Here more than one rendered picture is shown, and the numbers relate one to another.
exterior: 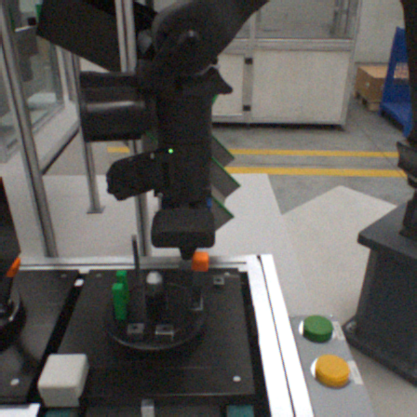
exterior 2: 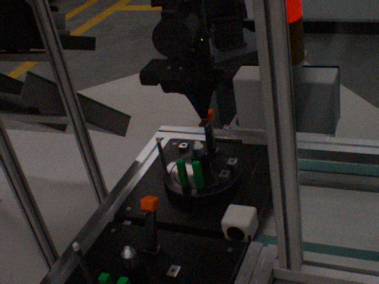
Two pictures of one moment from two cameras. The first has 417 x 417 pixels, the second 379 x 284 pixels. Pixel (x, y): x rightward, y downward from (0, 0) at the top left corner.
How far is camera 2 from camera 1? 0.73 m
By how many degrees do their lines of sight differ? 52
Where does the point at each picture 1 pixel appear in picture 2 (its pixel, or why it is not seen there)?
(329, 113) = not seen: outside the picture
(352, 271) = (169, 119)
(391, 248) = (233, 57)
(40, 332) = (182, 240)
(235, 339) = (240, 149)
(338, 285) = not seen: hidden behind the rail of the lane
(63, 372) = (243, 213)
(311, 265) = (149, 134)
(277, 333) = (240, 136)
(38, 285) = (115, 246)
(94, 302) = (163, 211)
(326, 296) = not seen: hidden behind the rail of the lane
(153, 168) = (196, 57)
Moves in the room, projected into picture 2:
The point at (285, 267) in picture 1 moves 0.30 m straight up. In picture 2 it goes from (141, 147) to (112, 30)
